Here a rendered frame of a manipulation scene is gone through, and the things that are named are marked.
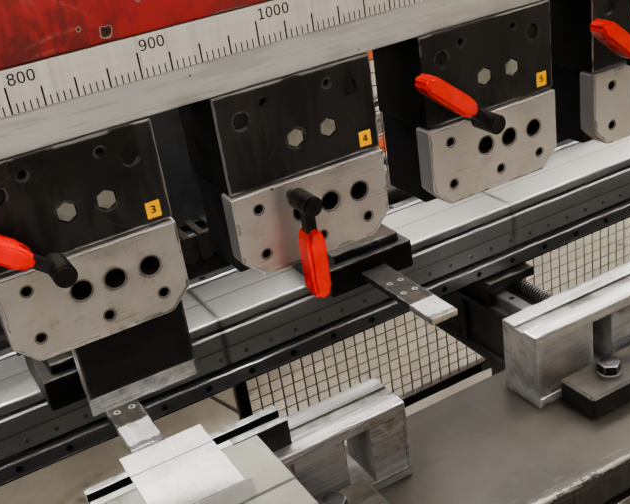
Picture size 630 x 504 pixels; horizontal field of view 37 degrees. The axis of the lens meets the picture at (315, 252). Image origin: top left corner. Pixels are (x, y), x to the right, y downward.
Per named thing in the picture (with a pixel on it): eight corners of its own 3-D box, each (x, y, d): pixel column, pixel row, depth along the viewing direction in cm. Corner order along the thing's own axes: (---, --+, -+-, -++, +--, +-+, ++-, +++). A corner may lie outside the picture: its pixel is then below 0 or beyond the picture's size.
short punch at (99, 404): (96, 421, 83) (68, 329, 79) (89, 411, 85) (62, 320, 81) (200, 378, 87) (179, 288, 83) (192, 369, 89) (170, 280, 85)
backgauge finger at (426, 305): (401, 349, 104) (397, 310, 102) (291, 267, 125) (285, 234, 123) (488, 310, 109) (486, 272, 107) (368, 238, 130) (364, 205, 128)
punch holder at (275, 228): (247, 283, 82) (211, 100, 75) (208, 250, 89) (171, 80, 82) (392, 227, 88) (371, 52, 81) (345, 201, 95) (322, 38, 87)
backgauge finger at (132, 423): (94, 486, 91) (80, 444, 89) (28, 369, 112) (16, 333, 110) (208, 435, 95) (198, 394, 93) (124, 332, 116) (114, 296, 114)
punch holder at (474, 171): (436, 210, 90) (420, 38, 83) (386, 186, 97) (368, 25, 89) (557, 164, 96) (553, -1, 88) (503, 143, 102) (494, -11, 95)
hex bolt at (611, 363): (609, 381, 107) (609, 370, 106) (591, 371, 109) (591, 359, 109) (626, 372, 108) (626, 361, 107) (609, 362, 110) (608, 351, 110)
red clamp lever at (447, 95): (436, 73, 80) (510, 119, 85) (408, 65, 83) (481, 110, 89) (426, 93, 80) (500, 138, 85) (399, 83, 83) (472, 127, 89)
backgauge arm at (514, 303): (575, 420, 128) (573, 332, 121) (335, 260, 179) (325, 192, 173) (619, 397, 131) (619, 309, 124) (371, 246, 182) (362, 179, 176)
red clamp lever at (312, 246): (319, 304, 82) (302, 201, 77) (297, 287, 85) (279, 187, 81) (337, 297, 82) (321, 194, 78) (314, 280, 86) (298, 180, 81)
